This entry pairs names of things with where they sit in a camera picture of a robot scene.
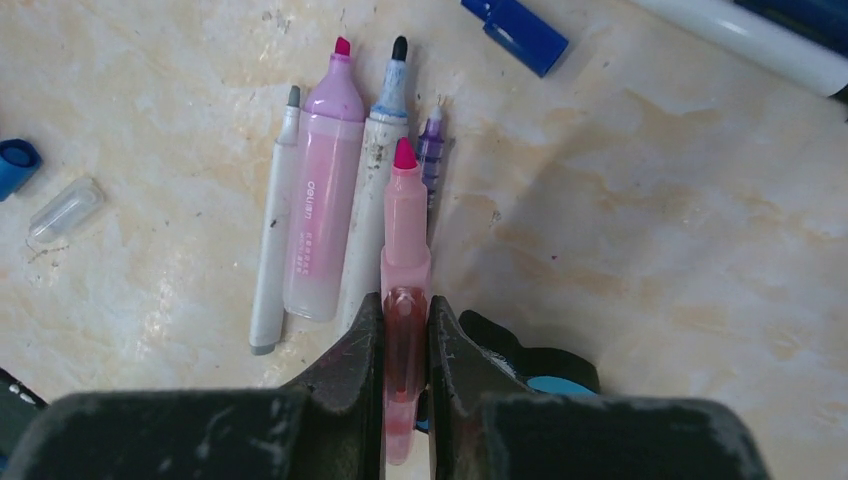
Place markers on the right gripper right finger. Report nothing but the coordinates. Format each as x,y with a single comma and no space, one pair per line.
486,424

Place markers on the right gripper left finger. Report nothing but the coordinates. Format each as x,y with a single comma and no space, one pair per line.
326,423

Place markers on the grey white marker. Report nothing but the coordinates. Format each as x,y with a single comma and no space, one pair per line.
268,312

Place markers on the pink highlighter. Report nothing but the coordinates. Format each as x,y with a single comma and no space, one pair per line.
405,274

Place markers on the purple highlighter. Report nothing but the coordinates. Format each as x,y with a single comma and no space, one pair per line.
331,130

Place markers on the purple pen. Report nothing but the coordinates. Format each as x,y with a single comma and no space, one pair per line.
430,148

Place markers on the thick blue whiteboard marker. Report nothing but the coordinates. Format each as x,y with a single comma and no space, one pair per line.
385,125

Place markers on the clear pen cap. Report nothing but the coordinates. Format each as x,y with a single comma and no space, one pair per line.
67,211

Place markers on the owl eraser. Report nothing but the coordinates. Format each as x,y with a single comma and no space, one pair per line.
543,369

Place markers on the blue cap thin marker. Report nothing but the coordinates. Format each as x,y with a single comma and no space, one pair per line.
526,36

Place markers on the black cap marker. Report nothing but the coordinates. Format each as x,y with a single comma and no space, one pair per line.
755,38

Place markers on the navy cap marker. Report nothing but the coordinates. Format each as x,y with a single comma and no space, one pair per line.
821,21

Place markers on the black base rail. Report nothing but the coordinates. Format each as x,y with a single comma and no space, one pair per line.
19,406

